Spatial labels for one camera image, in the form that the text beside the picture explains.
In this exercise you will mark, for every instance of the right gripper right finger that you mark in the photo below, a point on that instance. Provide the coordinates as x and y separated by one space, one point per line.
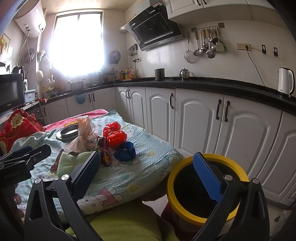
210 181

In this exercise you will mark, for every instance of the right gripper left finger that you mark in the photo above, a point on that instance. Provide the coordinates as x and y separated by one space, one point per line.
83 175

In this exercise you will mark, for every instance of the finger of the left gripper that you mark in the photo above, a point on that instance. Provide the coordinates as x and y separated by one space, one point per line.
16 154
37 155

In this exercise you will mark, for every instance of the white printed plastic bag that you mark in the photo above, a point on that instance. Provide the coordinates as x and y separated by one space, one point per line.
87 136

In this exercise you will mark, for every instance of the blue plastic bag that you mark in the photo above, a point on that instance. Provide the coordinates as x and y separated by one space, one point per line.
125 152

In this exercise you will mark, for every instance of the red plastic bag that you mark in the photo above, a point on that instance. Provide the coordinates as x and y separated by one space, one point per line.
114 135

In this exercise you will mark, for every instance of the purple snack wrapper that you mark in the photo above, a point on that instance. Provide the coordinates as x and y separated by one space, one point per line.
106 153

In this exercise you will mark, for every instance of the yellow rimmed black trash bin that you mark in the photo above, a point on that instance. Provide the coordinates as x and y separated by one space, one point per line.
188 197

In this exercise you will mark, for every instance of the person's left hand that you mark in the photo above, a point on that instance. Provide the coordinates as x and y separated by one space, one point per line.
18 212

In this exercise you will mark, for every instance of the red floral pillow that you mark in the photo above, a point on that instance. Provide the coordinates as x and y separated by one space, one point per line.
20 124

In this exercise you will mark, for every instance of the round metal plate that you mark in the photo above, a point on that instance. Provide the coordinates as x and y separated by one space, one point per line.
68 133

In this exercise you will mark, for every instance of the light blue storage box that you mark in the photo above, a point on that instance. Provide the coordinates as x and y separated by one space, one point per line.
29 95

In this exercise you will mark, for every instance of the black microwave oven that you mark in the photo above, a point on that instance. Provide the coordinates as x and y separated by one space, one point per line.
11 92

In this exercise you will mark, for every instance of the blue hanging basin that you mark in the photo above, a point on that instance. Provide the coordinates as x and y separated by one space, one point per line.
80 99

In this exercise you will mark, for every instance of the green cloth on lap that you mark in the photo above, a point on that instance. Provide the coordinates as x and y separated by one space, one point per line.
131 221

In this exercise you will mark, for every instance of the steel cooking pot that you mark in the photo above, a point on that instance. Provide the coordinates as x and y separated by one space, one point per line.
76 85

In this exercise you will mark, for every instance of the small steel teapot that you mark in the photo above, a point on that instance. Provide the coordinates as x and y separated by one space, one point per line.
184 74

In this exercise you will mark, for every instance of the black cylindrical container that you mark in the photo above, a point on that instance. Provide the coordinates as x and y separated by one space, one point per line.
159 74

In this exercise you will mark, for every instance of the white electric kettle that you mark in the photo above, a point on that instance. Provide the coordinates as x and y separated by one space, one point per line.
286 81

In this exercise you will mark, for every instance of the white water heater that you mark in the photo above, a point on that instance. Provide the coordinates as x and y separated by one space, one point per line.
31 18

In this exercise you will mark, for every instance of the hanging steel ladle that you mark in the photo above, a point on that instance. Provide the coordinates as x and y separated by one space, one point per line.
198 51

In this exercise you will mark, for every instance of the hanging green spatula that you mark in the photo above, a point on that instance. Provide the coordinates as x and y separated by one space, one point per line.
219 45

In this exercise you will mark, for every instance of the black range hood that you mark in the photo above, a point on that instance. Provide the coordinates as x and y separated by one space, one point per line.
152 27

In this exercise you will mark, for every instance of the wall ventilation fan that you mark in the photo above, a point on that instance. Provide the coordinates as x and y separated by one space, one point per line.
114 57

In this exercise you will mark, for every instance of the hanging wire strainer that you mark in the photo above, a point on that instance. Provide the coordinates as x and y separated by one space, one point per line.
189 55

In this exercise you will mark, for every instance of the wall power socket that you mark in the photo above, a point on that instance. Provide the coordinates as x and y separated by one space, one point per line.
243 46

